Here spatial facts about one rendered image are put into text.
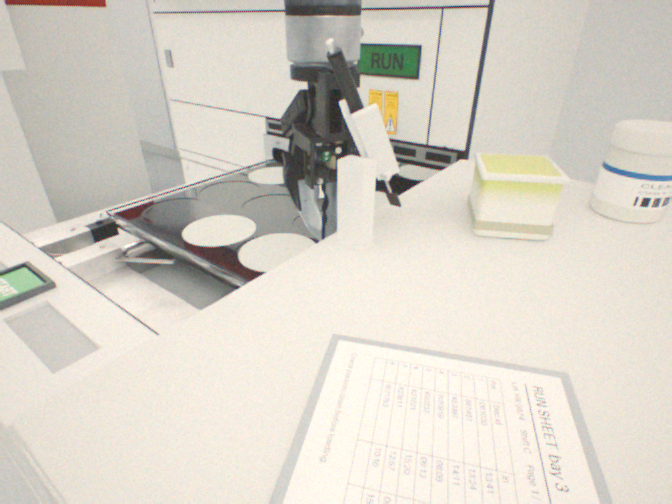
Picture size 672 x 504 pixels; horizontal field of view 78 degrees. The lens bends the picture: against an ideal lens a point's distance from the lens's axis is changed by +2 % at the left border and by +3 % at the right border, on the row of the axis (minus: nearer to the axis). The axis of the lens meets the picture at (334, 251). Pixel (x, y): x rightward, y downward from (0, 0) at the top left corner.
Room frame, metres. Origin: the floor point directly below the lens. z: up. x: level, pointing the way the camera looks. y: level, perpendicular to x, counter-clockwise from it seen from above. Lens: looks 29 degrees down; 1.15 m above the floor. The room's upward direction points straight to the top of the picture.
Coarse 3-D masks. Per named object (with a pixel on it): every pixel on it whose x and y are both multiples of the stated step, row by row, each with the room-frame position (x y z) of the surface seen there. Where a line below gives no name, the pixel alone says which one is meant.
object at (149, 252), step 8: (144, 248) 0.55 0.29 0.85; (152, 248) 0.55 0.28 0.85; (128, 256) 0.53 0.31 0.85; (136, 256) 0.53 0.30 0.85; (144, 256) 0.54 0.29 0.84; (152, 256) 0.55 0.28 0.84; (160, 256) 0.55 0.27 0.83; (168, 256) 0.56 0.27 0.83; (128, 264) 0.52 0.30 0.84; (136, 264) 0.52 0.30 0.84; (144, 264) 0.53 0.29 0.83; (152, 264) 0.54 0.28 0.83; (160, 264) 0.55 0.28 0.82
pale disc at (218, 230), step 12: (216, 216) 0.56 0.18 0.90; (228, 216) 0.56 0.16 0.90; (240, 216) 0.56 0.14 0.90; (192, 228) 0.52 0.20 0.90; (204, 228) 0.52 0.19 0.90; (216, 228) 0.52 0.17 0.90; (228, 228) 0.52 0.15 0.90; (240, 228) 0.52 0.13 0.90; (252, 228) 0.52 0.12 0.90; (192, 240) 0.48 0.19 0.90; (204, 240) 0.48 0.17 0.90; (216, 240) 0.48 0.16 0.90; (228, 240) 0.48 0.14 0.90; (240, 240) 0.48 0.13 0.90
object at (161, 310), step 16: (112, 272) 0.43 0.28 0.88; (128, 272) 0.43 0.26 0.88; (96, 288) 0.40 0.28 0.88; (112, 288) 0.40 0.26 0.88; (128, 288) 0.40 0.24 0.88; (144, 288) 0.40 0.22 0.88; (160, 288) 0.40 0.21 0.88; (128, 304) 0.37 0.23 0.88; (144, 304) 0.37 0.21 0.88; (160, 304) 0.37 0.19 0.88; (176, 304) 0.37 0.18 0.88; (144, 320) 0.34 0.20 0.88; (160, 320) 0.34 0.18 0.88; (176, 320) 0.34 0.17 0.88
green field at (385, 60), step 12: (360, 48) 0.76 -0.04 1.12; (372, 48) 0.75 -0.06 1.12; (384, 48) 0.73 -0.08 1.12; (396, 48) 0.72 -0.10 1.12; (408, 48) 0.71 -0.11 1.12; (360, 60) 0.76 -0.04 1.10; (372, 60) 0.75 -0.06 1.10; (384, 60) 0.73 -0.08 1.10; (396, 60) 0.72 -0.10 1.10; (408, 60) 0.71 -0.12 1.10; (372, 72) 0.75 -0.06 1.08; (384, 72) 0.73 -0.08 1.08; (396, 72) 0.72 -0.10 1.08; (408, 72) 0.71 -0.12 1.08
